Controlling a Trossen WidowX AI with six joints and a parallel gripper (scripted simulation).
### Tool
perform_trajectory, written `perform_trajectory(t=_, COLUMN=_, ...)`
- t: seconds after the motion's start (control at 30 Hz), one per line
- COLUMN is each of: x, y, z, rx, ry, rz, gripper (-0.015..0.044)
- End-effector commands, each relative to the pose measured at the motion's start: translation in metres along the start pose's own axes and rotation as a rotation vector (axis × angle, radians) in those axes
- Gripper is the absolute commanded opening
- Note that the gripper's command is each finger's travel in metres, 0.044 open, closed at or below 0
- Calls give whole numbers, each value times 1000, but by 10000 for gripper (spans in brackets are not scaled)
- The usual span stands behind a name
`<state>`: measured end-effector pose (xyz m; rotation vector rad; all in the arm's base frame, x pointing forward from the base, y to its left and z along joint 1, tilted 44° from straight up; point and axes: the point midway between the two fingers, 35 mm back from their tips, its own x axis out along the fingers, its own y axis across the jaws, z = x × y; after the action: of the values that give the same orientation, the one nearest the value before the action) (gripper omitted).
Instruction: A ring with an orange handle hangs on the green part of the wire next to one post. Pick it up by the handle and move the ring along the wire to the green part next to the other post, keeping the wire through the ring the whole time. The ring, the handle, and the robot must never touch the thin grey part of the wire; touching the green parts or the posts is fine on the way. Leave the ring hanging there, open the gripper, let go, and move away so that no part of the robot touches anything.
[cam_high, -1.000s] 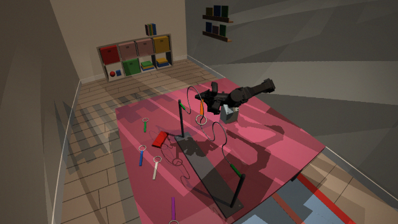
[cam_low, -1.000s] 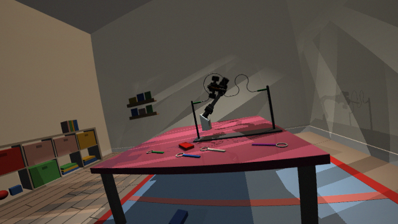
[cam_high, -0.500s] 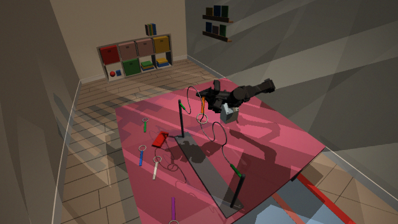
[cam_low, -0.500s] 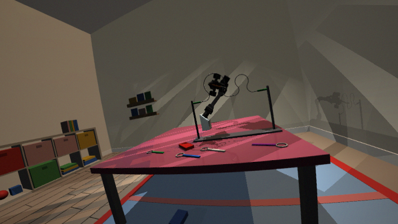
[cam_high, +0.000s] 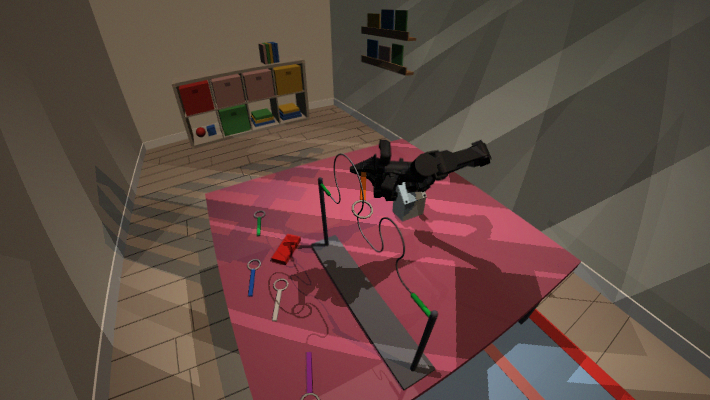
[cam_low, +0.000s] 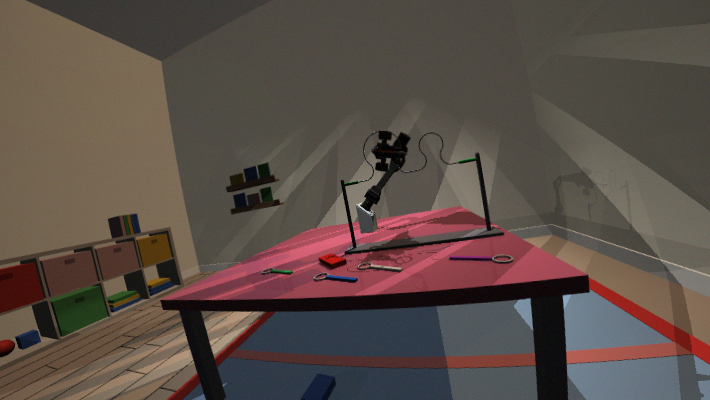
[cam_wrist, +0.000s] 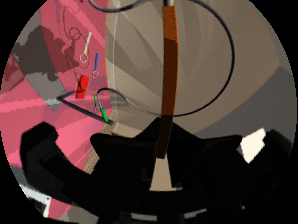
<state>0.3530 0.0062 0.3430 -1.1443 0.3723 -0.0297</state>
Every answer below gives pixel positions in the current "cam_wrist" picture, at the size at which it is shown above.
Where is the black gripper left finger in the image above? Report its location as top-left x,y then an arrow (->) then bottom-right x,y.
89,117 -> 161,188

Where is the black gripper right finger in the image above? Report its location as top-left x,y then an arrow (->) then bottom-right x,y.
166,121 -> 242,188

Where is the red rectangular block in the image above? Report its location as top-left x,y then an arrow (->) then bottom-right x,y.
76,75 -> 89,100

